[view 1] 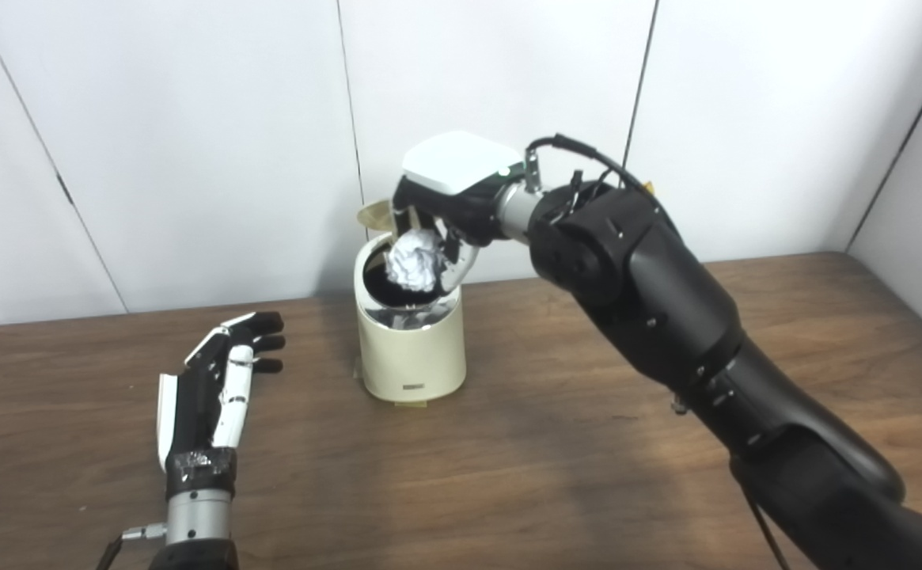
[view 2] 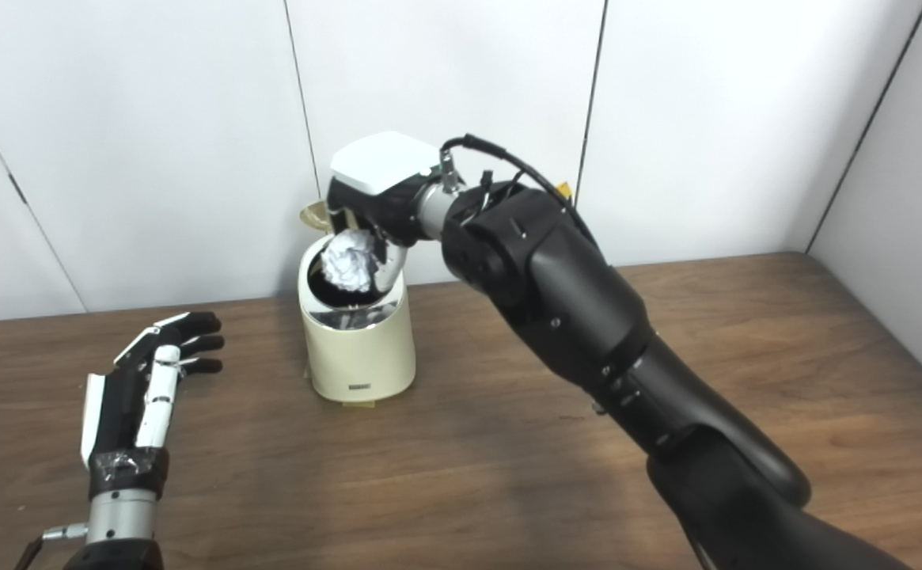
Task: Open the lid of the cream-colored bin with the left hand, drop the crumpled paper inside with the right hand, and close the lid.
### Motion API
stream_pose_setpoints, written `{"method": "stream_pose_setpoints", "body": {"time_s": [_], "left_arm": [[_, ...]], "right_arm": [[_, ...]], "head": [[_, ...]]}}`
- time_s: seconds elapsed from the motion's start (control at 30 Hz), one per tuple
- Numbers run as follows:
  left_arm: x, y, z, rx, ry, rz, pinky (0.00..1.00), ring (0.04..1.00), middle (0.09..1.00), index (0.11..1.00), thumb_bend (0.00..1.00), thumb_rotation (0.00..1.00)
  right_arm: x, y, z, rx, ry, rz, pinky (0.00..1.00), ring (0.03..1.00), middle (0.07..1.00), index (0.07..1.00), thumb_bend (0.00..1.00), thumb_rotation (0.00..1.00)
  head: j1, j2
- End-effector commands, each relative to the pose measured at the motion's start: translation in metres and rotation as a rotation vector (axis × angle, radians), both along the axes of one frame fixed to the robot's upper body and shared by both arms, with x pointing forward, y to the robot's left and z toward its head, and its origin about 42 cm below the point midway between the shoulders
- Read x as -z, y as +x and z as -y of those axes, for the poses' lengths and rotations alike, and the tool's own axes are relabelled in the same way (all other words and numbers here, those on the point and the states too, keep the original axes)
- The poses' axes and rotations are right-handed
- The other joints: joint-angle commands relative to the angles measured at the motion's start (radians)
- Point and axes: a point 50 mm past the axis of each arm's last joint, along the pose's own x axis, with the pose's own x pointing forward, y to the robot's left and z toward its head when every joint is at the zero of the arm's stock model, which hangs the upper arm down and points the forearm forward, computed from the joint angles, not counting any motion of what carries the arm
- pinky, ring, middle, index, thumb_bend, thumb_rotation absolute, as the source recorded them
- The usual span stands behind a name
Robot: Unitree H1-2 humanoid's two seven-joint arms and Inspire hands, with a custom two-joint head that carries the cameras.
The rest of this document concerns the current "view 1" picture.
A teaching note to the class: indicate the cream-colored bin body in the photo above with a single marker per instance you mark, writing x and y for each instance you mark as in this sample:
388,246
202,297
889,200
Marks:
409,356

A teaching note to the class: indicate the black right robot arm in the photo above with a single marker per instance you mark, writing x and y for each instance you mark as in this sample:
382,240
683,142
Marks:
666,317

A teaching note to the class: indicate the yellowish tape under bin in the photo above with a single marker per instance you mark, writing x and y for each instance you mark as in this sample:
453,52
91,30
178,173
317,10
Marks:
411,403

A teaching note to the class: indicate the cream round bin lid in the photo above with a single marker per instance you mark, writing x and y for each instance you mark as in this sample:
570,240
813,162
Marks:
373,216

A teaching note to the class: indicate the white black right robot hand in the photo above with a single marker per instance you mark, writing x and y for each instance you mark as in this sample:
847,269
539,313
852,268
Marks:
460,162

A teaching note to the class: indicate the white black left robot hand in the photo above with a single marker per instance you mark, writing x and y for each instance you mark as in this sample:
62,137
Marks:
195,412

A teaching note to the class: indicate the white paper ball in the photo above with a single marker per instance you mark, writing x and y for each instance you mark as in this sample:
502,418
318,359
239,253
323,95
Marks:
415,261

